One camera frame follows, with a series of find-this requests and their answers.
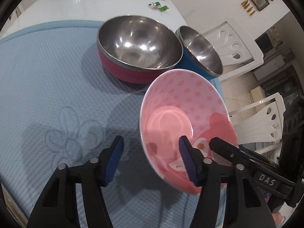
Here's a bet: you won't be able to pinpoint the pink polka dot bowl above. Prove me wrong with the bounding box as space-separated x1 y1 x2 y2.
139 69 238 195

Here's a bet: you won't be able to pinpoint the blue steel bowl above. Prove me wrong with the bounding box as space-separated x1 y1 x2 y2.
176 26 223 80

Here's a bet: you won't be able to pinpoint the red steel bowl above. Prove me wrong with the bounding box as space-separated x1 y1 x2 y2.
97 15 183 84

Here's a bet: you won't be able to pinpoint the white chair near right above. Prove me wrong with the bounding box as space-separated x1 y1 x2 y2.
229 93 285 154

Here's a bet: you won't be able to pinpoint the white chair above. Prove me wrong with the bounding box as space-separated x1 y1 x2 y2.
203 18 264 82
229 93 285 154

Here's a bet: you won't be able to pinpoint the white chair far right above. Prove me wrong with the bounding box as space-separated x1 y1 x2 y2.
203 18 264 82

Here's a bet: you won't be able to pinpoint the blue quilted table mat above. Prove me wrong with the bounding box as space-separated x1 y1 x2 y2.
0 20 227 228

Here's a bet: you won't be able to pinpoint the green white candy wrapper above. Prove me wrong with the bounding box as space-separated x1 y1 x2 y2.
148 2 169 12

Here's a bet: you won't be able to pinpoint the orange hanging wall ornaments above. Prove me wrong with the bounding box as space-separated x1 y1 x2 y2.
241 0 255 16

